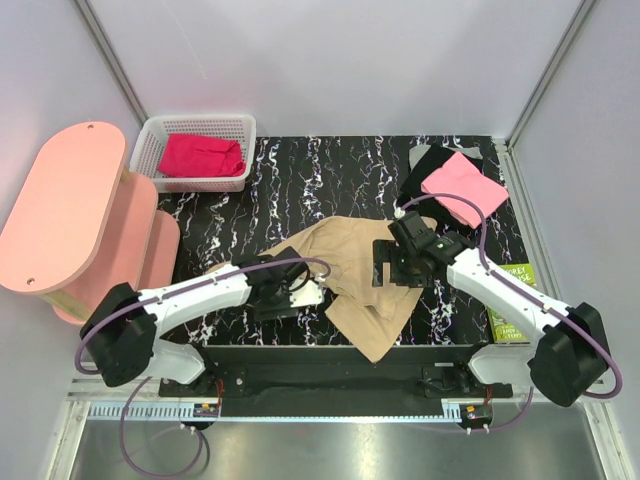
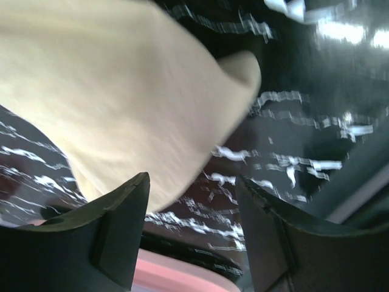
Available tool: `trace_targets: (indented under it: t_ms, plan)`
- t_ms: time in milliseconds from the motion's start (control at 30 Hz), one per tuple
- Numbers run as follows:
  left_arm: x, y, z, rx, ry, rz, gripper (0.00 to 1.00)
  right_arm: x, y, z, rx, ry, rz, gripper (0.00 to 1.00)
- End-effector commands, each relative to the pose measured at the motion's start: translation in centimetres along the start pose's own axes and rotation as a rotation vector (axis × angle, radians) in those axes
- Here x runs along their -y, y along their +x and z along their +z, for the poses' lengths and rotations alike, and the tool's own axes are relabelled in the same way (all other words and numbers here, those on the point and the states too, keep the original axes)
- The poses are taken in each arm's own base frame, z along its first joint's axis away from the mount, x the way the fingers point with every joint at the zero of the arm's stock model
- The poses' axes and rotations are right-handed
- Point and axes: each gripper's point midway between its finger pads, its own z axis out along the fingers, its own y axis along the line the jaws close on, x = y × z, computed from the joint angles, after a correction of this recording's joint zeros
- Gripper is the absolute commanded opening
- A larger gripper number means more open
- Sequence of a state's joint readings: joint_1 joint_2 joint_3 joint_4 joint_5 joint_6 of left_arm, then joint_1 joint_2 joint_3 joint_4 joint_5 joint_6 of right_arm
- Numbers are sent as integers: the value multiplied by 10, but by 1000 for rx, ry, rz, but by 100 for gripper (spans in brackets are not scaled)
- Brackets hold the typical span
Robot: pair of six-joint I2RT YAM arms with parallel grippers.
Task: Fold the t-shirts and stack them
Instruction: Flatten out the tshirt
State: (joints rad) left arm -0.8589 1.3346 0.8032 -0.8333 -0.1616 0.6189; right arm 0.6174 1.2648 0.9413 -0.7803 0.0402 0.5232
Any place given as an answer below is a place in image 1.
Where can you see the beige t shirt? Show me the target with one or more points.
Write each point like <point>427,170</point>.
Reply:
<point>371,318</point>

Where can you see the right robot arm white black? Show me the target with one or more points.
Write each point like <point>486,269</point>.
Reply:
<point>566,349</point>

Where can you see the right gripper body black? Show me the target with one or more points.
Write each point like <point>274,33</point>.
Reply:
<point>402,268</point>

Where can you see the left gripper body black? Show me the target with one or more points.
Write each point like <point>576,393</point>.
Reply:
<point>278,306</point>

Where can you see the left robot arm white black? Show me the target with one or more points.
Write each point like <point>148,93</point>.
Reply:
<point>123,338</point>

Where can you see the white plastic basket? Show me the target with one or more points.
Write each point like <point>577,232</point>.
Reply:
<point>154,135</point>

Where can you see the pink tiered shelf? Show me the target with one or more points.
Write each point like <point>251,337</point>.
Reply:
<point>84,223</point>

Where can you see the magenta t shirt in basket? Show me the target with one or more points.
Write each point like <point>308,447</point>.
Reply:
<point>196,156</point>

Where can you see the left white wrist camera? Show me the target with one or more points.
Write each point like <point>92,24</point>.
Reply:
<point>305,291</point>

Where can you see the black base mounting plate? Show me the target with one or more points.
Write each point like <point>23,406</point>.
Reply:
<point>335,381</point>

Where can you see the pink folded t shirt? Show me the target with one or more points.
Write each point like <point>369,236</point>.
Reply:
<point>459,177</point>

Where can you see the black folded t shirt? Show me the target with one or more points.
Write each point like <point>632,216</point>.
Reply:
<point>411,188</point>

